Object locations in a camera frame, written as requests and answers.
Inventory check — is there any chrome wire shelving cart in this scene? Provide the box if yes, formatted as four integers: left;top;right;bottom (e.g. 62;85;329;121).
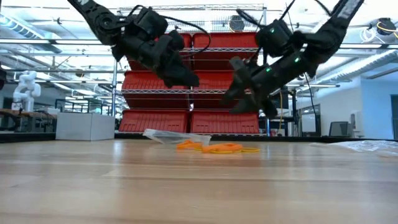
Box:
111;2;272;138

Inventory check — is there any red plastic bin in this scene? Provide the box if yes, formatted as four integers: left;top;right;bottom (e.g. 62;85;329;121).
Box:
190;109;261;134
121;70;190;109
192;70;261;110
192;32;260;71
118;109;190;134
126;32;193;72

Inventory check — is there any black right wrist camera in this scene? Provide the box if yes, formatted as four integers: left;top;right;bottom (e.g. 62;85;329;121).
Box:
229;57;250;75

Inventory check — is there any black aluminium table frame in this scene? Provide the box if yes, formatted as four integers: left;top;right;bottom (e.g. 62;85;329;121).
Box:
0;132;398;144

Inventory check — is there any black right camera cable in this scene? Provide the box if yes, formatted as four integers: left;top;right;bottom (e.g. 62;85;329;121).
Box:
235;0;297;32

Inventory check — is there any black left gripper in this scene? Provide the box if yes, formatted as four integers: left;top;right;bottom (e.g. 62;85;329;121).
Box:
112;34;200;88

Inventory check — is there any wooden workbench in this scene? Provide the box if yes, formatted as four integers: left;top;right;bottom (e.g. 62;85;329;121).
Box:
0;108;58;133

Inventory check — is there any silver ventilation duct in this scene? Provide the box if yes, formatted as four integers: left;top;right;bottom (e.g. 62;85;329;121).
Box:
310;49;398;86
0;14;63;54

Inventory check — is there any round grey fan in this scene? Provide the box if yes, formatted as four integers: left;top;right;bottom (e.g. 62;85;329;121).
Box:
229;14;246;32

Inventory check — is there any black camera cable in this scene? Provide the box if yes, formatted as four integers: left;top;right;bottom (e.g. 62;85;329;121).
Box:
235;0;297;32
129;4;212;58

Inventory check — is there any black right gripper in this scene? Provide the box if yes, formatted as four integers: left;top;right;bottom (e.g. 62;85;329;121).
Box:
220;51;315;119

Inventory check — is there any white cardboard box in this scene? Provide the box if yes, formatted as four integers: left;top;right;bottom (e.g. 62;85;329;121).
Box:
55;112;116;141

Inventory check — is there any black monitor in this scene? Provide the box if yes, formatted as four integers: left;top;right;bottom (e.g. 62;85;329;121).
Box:
270;84;290;110

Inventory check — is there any black ceiling cable reel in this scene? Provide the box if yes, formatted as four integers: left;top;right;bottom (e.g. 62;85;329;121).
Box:
375;17;396;36

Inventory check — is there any white wall device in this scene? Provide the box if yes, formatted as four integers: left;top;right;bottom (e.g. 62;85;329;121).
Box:
350;111;365;138

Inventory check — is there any white screen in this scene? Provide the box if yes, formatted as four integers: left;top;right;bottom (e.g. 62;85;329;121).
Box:
300;105;318;135

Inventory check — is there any black left camera cable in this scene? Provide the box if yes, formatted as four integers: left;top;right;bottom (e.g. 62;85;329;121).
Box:
129;4;212;58

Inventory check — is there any clear plastic zip bag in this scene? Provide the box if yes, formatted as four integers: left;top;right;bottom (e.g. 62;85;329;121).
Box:
142;128;213;146
313;141;398;157
309;139;398;157

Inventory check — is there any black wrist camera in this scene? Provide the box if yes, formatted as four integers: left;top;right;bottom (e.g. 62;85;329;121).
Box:
229;57;250;75
167;29;187;53

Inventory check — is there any grey monitor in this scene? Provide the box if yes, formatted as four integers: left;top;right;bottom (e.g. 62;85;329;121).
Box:
328;121;354;138

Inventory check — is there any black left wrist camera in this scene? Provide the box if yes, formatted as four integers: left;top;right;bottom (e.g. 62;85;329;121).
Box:
167;29;187;53

